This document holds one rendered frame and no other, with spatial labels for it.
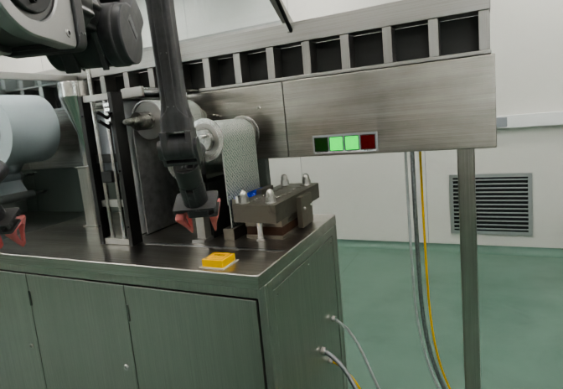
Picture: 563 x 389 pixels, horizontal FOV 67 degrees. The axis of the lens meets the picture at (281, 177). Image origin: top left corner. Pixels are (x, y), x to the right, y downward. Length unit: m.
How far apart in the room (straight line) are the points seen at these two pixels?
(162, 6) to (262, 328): 0.84
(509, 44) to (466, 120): 2.39
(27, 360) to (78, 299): 0.46
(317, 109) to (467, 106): 0.52
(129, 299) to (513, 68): 3.27
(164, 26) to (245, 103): 0.90
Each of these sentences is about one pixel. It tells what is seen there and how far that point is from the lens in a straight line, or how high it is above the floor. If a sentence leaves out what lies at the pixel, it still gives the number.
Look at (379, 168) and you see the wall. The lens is 4.00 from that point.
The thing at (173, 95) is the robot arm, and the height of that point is 1.37.
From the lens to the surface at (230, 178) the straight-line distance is 1.49.
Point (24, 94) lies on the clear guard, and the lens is 2.23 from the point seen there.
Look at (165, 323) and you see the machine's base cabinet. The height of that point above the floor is 0.71.
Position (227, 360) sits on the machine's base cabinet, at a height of 0.62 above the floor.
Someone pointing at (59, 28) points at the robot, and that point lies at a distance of 0.46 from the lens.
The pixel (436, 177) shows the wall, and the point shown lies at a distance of 3.94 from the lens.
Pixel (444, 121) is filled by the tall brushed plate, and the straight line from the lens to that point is 1.54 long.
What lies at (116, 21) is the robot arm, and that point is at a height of 1.44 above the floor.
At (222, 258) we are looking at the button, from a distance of 1.23.
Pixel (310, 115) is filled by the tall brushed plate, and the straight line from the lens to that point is 1.65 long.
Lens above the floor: 1.30
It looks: 8 degrees down
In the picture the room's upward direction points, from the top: 5 degrees counter-clockwise
